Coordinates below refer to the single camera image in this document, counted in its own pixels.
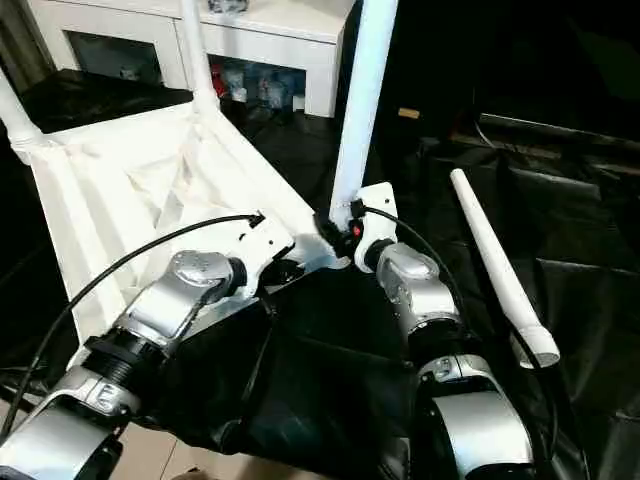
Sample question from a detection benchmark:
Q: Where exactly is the white plastic table leg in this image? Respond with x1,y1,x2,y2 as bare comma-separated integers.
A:
179,0,221,119
448,168,562,371
0,64,44,151
327,0,400,231

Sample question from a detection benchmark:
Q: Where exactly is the white plastic table top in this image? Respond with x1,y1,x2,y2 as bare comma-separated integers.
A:
19,97,351,351

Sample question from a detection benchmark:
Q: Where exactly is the black glossy mat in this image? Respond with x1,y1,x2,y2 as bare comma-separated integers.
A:
0,69,640,480

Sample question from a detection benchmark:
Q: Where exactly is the white cabinet with glass doors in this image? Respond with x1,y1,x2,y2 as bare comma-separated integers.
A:
27,0,349,119

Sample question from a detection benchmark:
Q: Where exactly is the long black bar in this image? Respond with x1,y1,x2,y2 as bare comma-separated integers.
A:
478,113,640,151

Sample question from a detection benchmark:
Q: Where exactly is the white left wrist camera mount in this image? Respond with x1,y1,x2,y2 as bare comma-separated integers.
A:
234,214,296,296

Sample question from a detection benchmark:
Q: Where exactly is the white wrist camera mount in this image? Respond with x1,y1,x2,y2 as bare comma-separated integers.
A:
234,214,296,296
352,182,400,274

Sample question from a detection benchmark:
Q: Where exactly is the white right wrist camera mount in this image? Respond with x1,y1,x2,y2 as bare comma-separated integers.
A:
352,182,400,274

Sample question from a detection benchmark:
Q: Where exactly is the black left wrist camera cable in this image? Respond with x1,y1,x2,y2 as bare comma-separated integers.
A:
0,212,266,441

